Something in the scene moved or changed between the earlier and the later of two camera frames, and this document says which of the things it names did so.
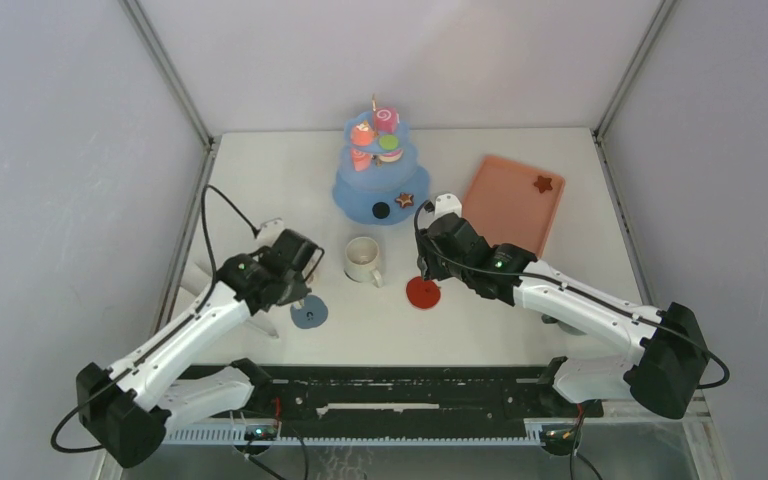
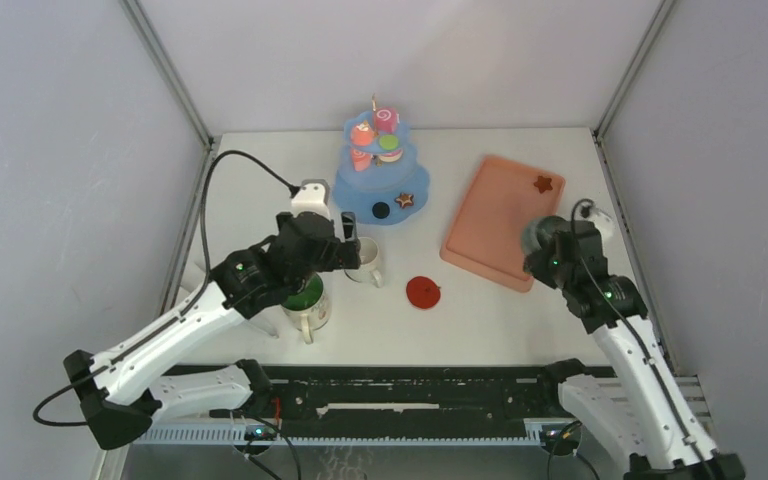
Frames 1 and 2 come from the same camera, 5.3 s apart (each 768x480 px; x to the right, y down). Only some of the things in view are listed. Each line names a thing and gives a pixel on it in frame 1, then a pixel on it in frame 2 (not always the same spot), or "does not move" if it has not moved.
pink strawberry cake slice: [361, 161] does not move
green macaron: [388, 142] does not move
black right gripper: [428, 263] → [536, 267]
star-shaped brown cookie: [404, 200] does not move
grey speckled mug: [566, 327] → [538, 234]
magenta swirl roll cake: [386, 119] does not move
